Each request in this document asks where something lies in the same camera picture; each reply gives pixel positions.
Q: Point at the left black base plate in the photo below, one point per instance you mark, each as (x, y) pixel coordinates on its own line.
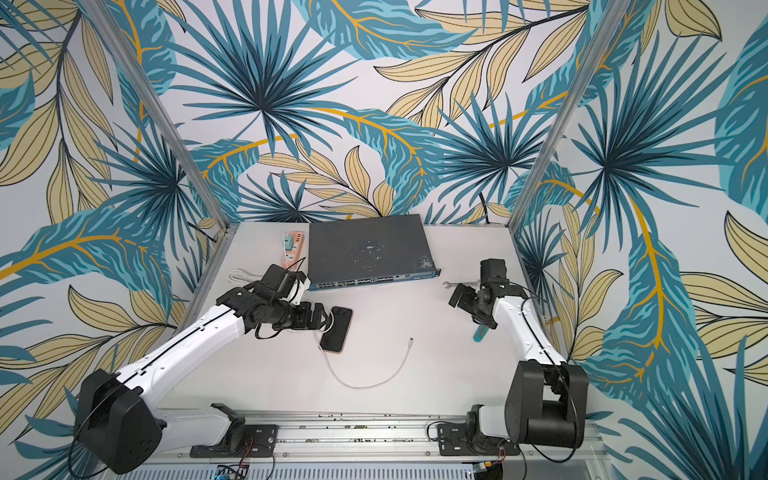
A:
(251, 441)

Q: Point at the black smartphone pink case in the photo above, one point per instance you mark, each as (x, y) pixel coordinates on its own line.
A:
(334, 338)

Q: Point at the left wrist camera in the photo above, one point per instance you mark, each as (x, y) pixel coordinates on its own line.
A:
(288, 285)

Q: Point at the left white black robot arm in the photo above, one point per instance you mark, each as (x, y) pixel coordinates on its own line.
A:
(119, 419)

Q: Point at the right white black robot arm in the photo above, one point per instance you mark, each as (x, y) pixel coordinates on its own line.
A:
(546, 401)

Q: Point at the grey network switch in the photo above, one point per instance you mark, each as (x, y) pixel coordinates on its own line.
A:
(368, 251)

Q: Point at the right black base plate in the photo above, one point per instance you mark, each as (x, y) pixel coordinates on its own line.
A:
(456, 439)

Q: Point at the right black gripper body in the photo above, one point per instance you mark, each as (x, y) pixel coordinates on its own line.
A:
(475, 302)

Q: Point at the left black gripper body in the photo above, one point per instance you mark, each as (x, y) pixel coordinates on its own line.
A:
(297, 316)

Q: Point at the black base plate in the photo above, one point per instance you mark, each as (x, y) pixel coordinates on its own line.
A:
(251, 441)
(456, 439)

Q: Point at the aluminium front rail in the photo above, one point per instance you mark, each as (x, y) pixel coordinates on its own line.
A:
(346, 437)

